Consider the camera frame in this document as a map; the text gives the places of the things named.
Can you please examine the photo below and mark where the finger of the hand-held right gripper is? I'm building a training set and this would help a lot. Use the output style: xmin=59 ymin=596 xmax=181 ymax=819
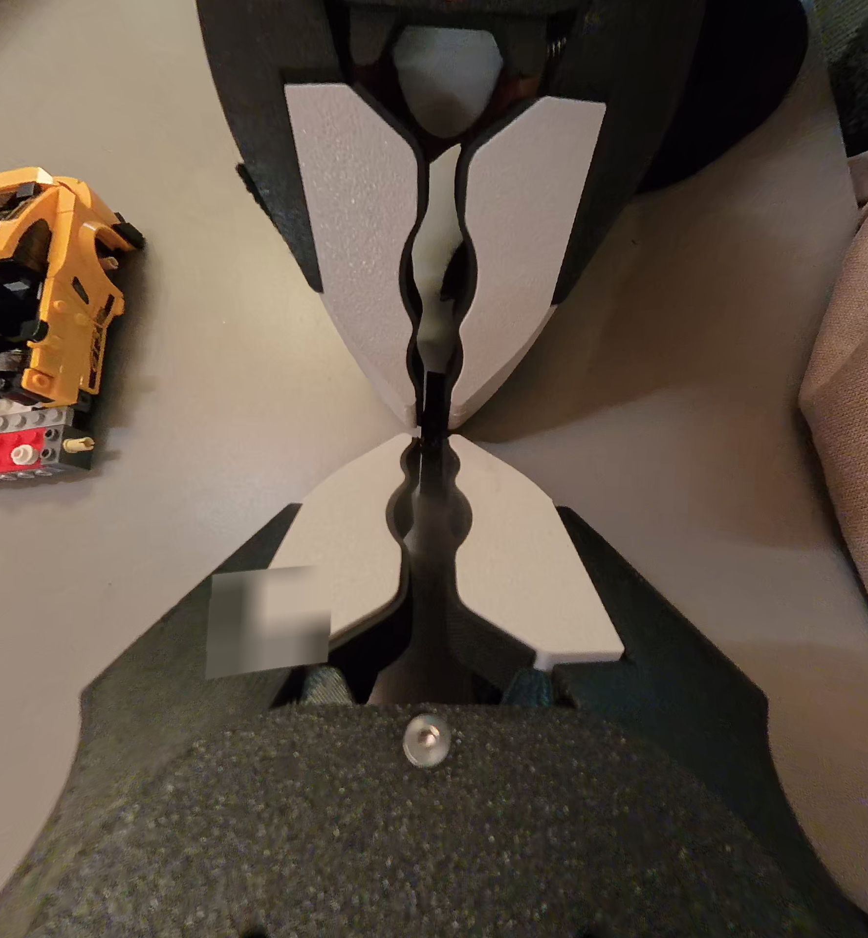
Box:
xmin=283 ymin=82 xmax=429 ymax=429
xmin=445 ymin=94 xmax=608 ymax=430

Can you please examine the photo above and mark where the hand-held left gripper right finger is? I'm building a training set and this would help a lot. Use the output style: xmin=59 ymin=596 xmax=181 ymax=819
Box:
xmin=445 ymin=434 xmax=626 ymax=671

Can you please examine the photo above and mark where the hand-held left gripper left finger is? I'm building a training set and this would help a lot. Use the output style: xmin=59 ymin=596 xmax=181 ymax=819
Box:
xmin=269 ymin=432 xmax=413 ymax=647

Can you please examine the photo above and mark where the long grey lego plate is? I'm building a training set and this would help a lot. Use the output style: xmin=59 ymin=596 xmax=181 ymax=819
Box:
xmin=419 ymin=368 xmax=456 ymax=470

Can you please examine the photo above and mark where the yellow lego car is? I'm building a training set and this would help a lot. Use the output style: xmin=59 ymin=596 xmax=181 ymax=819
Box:
xmin=0 ymin=167 xmax=145 ymax=485

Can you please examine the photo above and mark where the taupe sweatshirt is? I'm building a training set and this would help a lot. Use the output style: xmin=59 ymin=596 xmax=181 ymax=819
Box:
xmin=799 ymin=135 xmax=868 ymax=686

